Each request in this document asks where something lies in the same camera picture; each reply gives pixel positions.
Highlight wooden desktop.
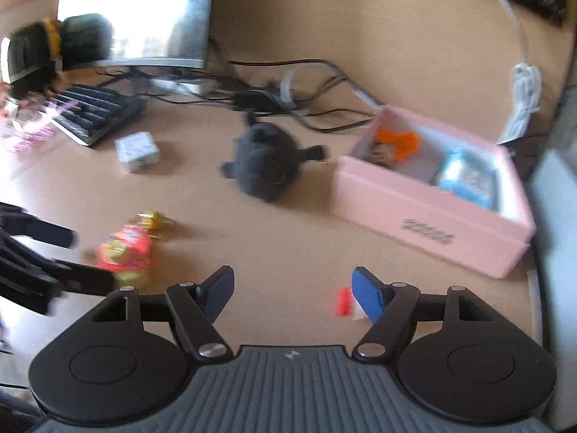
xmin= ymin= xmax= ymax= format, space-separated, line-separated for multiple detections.
xmin=0 ymin=54 xmax=542 ymax=433

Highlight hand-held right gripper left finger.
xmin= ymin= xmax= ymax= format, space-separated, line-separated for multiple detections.
xmin=92 ymin=265 xmax=236 ymax=362

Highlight pink box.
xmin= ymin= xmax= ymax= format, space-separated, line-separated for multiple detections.
xmin=334 ymin=106 xmax=538 ymax=279

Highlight black plush toy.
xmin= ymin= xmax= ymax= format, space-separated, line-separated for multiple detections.
xmin=220 ymin=113 xmax=330 ymax=203

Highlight small red white figure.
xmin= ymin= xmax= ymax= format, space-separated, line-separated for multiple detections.
xmin=336 ymin=288 xmax=367 ymax=322

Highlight black mechanical keyboard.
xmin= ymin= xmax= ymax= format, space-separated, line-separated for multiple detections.
xmin=45 ymin=83 xmax=147 ymax=147

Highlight blue white packet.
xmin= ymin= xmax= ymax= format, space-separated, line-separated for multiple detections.
xmin=435 ymin=148 xmax=497 ymax=209

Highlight black cable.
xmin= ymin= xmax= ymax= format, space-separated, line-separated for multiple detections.
xmin=228 ymin=58 xmax=376 ymax=134

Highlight black power adapter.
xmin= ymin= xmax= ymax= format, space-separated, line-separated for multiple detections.
xmin=232 ymin=90 xmax=290 ymax=113

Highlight pink bead bracelet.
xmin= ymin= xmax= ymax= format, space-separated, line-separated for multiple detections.
xmin=8 ymin=123 xmax=57 ymax=154

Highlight white coiled cable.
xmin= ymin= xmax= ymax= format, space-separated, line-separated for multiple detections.
xmin=477 ymin=0 xmax=542 ymax=146

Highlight grey cable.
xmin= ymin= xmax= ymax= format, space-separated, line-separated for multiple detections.
xmin=279 ymin=64 xmax=385 ymax=114

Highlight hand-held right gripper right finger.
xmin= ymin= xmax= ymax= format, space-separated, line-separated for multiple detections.
xmin=352 ymin=267 xmax=493 ymax=362

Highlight black computer monitor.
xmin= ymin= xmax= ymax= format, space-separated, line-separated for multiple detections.
xmin=56 ymin=0 xmax=218 ymax=71

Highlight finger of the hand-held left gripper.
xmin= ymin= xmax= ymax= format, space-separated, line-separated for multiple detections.
xmin=0 ymin=203 xmax=80 ymax=249
xmin=0 ymin=229 xmax=116 ymax=317

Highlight orange pumpkin toy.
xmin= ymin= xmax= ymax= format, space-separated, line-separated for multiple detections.
xmin=374 ymin=127 xmax=423 ymax=164

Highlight small gold object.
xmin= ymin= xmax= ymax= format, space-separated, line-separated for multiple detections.
xmin=135 ymin=210 xmax=175 ymax=235

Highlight white power strip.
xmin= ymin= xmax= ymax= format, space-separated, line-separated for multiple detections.
xmin=151 ymin=76 xmax=204 ymax=96

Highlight small white box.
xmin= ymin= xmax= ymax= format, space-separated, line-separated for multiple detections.
xmin=115 ymin=132 xmax=162 ymax=173

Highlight dark green object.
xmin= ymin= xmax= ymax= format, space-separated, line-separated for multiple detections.
xmin=58 ymin=13 xmax=114 ymax=73

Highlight red yellow figure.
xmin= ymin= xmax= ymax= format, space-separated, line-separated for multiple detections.
xmin=96 ymin=227 xmax=153 ymax=286

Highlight dark object with yellow trim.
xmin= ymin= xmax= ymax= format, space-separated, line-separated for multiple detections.
xmin=0 ymin=18 xmax=64 ymax=98

